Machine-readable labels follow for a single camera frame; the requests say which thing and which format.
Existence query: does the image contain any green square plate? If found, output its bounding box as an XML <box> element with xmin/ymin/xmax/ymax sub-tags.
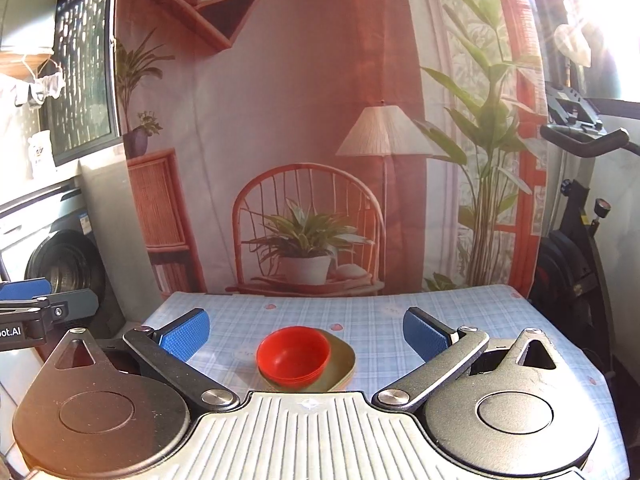
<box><xmin>258</xmin><ymin>330</ymin><xmax>356</xmax><ymax>392</ymax></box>

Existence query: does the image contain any red bowl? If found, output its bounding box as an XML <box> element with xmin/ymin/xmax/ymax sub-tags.
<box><xmin>256</xmin><ymin>326</ymin><xmax>331</xmax><ymax>388</ymax></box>

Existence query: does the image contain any washing machine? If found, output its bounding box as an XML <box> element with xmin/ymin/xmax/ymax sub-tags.
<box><xmin>1</xmin><ymin>180</ymin><xmax>125</xmax><ymax>358</ymax></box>

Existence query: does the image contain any plaid blue tablecloth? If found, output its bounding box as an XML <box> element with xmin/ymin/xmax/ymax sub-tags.
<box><xmin>144</xmin><ymin>285</ymin><xmax>630</xmax><ymax>479</ymax></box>

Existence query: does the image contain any black exercise bike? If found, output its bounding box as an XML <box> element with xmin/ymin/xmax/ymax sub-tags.
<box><xmin>529</xmin><ymin>82</ymin><xmax>639</xmax><ymax>380</ymax></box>

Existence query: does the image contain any printed room backdrop cloth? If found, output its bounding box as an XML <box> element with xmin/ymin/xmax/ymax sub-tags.
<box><xmin>115</xmin><ymin>0</ymin><xmax>547</xmax><ymax>297</ymax></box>

